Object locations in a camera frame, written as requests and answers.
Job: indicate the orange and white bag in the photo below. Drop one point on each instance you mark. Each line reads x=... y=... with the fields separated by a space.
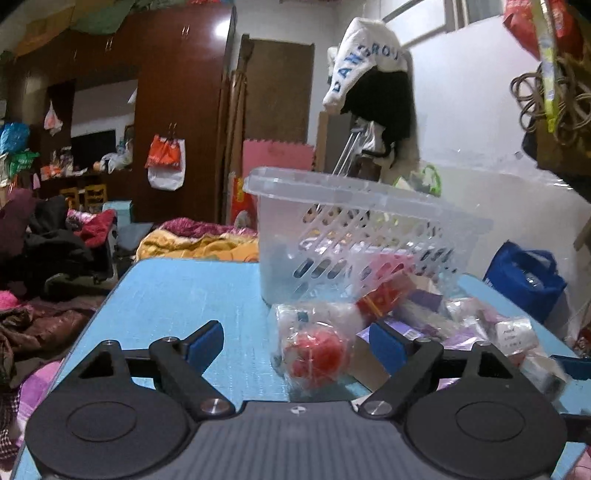
x=165 y=161

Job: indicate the clear plastic basket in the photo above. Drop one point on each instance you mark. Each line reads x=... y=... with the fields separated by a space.
x=286 y=240

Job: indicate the red box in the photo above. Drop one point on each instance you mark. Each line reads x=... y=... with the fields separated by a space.
x=387 y=294

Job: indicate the green and white bag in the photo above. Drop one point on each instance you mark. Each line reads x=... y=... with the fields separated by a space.
x=429 y=180

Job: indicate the red plastic bag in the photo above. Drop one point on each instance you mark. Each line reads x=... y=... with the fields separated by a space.
x=526 y=23

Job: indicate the clear-wrapped red ball packet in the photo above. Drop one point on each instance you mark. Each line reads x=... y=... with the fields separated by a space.
x=318 y=350

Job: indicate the dark wooden wardrobe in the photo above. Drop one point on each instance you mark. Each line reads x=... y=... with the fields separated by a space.
x=184 y=92

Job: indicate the clear-wrapped tissue pack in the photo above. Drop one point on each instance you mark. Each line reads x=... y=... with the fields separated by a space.
x=540 y=374
x=461 y=308

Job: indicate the brown wooden door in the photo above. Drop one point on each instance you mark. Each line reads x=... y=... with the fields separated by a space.
x=277 y=87

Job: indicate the yellow blanket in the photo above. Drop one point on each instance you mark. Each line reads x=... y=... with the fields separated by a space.
x=194 y=244

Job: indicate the metal crutches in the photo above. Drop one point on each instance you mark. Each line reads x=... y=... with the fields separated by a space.
x=348 y=152

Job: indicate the white tissue pack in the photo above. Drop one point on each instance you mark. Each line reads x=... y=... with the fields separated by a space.
x=513 y=334

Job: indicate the black hanging garment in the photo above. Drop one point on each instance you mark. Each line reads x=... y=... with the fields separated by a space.
x=383 y=106

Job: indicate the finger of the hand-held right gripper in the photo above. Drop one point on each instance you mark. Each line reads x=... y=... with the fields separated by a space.
x=573 y=367

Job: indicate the blue plastic bag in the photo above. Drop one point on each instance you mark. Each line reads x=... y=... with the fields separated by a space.
x=11 y=137

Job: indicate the pile of dark clothes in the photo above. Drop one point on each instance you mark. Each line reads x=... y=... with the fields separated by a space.
x=46 y=240

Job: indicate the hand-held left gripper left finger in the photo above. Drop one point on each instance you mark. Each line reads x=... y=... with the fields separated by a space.
x=207 y=342

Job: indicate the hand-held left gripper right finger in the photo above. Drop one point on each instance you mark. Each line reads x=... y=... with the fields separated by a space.
x=386 y=340

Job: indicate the blue tote bag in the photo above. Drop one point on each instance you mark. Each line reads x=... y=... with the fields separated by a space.
x=521 y=277

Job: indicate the white hanging garment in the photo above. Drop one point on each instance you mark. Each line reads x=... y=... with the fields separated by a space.
x=364 y=50

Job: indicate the small white plastic bag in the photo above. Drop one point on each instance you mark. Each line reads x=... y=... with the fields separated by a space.
x=52 y=120

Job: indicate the dark television screen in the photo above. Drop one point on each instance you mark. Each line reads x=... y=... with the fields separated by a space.
x=92 y=147

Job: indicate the purple carton box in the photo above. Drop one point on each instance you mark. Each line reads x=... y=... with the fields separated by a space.
x=425 y=300

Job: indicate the pink foam mat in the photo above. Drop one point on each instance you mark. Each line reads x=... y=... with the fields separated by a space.
x=277 y=157

